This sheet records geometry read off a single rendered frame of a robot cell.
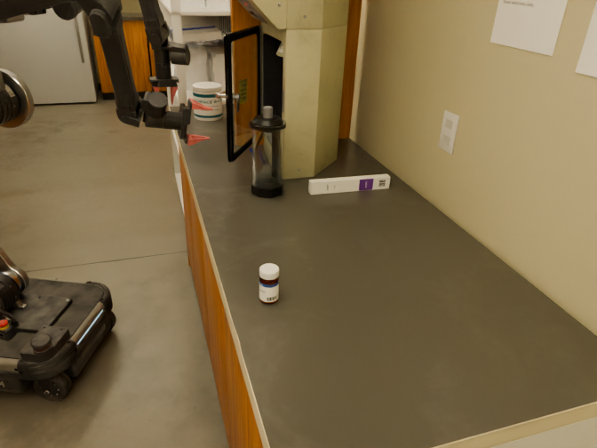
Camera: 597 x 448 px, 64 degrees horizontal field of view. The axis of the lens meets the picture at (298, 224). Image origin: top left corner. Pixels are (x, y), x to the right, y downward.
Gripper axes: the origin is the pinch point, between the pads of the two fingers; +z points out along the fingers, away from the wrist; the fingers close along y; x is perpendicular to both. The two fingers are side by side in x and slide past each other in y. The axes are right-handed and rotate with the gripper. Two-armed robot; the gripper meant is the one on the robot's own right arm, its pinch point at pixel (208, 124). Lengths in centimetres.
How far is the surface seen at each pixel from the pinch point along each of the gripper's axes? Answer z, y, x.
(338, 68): 39.9, 24.0, -4.8
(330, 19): 31, 38, -11
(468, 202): 63, -1, -57
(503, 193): 61, 7, -69
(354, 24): 56, 37, 21
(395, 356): 17, -14, -98
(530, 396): 34, -11, -114
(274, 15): 12.0, 36.4, -13.6
